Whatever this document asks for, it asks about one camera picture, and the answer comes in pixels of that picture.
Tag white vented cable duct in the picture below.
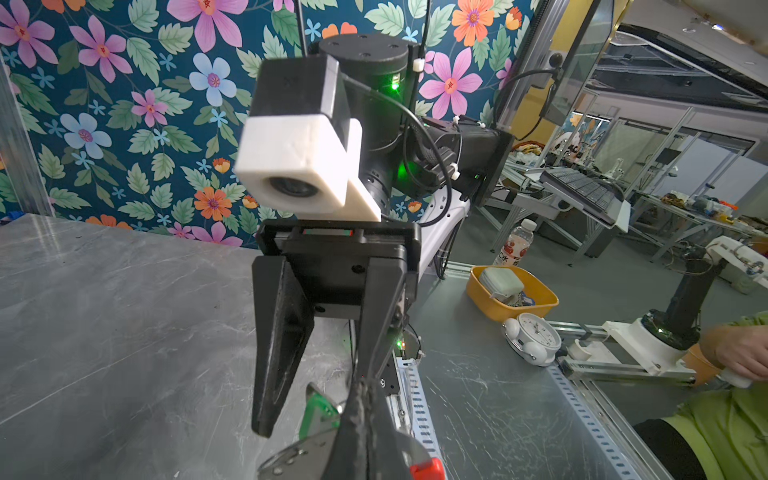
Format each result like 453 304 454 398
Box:
390 359 639 479

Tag green key tag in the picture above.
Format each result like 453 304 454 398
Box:
299 382 343 440

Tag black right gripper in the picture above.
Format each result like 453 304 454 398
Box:
251 220 422 438

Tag black monitor screen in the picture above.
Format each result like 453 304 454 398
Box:
542 0 614 125

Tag aluminium frame bars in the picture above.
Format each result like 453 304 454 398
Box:
1 63 55 217

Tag yellow plastic tray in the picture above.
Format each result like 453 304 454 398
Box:
466 265 559 322

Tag operator bare hand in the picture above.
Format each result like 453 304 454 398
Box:
699 325 767 381

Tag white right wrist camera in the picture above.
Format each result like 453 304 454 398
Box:
234 55 381 222

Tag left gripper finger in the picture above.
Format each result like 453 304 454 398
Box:
321 381 412 479

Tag silver keyring with red grip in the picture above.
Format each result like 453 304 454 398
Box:
256 429 446 480

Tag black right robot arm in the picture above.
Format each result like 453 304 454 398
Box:
235 34 508 437

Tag plastic drink bottle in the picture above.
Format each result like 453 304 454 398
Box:
494 219 536 266

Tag operator in green shirt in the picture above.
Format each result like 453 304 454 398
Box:
634 311 767 479

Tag white alarm clock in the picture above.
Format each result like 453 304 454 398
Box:
503 313 562 367

